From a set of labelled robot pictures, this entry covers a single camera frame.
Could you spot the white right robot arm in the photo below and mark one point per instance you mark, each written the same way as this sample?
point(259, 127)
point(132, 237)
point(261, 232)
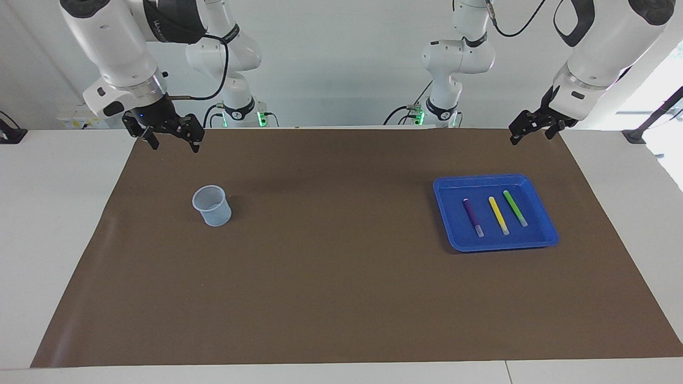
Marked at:
point(117, 48)

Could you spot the green pen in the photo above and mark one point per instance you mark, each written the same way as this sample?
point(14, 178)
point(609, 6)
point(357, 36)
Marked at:
point(515, 208)

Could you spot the brown table mat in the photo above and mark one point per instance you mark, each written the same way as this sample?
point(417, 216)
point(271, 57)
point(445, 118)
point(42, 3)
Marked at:
point(331, 277)

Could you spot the black stand with pole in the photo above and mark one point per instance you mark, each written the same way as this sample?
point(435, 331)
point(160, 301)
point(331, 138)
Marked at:
point(637, 134)

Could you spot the purple pen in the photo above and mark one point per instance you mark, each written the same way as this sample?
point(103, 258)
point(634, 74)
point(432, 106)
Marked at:
point(472, 216)

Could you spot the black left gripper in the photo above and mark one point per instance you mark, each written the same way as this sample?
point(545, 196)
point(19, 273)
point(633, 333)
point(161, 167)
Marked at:
point(552, 114)

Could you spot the translucent plastic cup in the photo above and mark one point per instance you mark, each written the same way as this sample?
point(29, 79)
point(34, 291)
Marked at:
point(216, 216)

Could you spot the blue plastic tray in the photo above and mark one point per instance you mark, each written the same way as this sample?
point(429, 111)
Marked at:
point(480, 240)

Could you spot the white wall socket box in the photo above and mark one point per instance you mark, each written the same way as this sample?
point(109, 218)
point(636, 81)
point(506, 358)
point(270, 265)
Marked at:
point(80, 120)

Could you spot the black table clamp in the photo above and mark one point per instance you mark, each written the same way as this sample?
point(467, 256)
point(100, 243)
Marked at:
point(9, 133)

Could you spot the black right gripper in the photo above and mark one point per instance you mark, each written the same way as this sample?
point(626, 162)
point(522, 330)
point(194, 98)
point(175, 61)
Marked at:
point(157, 114)

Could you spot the yellow pen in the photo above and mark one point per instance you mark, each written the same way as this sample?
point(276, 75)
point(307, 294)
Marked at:
point(498, 214)

